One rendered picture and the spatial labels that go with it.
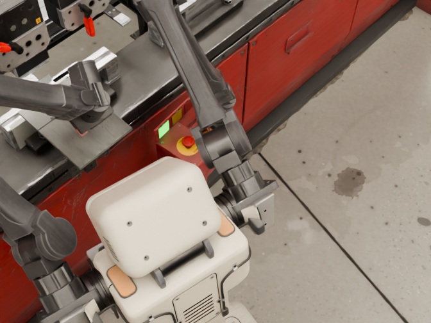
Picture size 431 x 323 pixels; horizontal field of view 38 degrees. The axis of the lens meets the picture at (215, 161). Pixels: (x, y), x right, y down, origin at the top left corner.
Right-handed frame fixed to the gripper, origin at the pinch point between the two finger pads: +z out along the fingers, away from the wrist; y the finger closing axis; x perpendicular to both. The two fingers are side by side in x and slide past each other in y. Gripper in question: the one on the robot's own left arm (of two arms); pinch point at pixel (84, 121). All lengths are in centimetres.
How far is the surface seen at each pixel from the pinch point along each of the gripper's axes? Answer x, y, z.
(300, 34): 16, -103, 41
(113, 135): 7.4, -3.7, -0.3
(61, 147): 1.7, 8.2, 3.0
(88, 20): -19.1, -14.6, -9.4
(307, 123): 51, -112, 89
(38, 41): -21.7, -1.0, -7.7
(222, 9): -6, -66, 18
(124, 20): -19.4, -33.6, 14.2
